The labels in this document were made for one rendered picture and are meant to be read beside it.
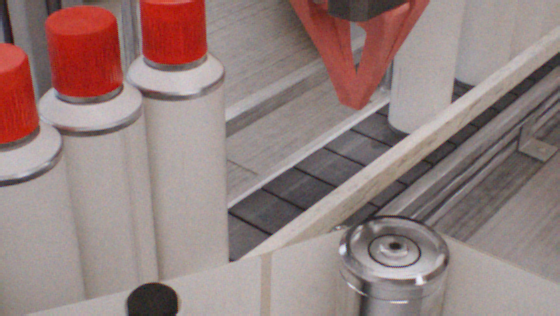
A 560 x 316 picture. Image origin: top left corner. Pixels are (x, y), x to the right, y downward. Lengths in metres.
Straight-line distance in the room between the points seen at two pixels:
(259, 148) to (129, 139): 0.37
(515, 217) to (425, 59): 0.14
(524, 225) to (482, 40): 0.21
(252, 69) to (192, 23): 0.49
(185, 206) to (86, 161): 0.08
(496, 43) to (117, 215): 0.44
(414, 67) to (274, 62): 0.29
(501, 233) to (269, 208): 0.17
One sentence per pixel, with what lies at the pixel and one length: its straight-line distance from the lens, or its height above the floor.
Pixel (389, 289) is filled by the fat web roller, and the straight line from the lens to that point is 0.27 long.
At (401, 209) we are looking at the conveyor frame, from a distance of 0.63.
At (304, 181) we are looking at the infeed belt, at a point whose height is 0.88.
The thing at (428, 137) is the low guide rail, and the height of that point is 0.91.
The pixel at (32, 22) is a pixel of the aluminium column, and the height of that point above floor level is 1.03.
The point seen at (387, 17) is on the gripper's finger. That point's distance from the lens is 0.42.
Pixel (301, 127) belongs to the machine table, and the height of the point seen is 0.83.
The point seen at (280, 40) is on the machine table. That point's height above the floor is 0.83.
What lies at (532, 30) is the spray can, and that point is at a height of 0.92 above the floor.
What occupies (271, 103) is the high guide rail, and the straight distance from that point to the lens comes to 0.59.
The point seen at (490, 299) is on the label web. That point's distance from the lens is 0.31.
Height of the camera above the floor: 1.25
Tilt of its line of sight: 34 degrees down
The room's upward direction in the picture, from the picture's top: 3 degrees clockwise
